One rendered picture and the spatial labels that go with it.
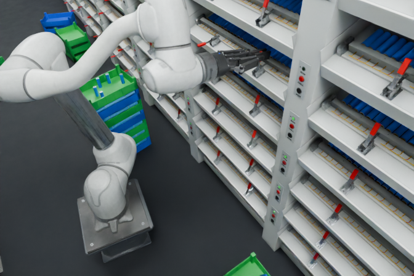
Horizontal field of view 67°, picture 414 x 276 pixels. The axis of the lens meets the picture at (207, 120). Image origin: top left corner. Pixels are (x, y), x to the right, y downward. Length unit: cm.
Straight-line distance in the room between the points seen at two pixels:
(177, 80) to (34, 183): 157
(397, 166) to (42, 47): 115
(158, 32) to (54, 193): 150
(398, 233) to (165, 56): 80
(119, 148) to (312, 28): 100
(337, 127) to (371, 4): 37
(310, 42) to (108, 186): 98
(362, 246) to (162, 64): 86
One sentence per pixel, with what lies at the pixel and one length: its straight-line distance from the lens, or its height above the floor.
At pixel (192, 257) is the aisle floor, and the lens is 173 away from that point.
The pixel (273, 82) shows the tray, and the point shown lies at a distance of 110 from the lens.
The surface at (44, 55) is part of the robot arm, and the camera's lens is 123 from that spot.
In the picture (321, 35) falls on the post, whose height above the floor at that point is 119.
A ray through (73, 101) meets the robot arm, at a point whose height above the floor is 81.
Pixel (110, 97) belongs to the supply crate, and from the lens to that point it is 181.
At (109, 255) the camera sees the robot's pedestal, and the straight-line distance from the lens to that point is 179.
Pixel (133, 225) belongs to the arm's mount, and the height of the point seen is 22.
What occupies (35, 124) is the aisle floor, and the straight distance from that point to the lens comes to 267.
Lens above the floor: 158
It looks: 43 degrees down
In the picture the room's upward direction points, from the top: 3 degrees counter-clockwise
